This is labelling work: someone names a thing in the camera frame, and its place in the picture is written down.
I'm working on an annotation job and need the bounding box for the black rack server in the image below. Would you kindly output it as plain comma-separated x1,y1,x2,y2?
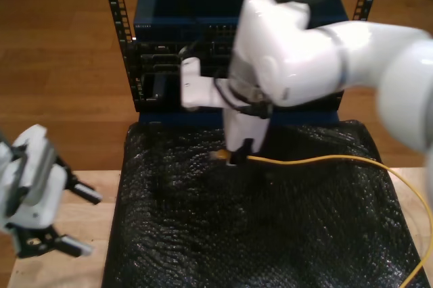
134,41,234,74

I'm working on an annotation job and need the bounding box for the blue base board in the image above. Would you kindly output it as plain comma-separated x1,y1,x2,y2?
138,110,340,126

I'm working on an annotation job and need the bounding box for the yellow network cable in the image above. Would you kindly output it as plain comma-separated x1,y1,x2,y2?
209,149,433,288

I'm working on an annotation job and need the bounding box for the black bubble wrap mat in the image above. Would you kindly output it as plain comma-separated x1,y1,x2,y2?
101,118,430,288

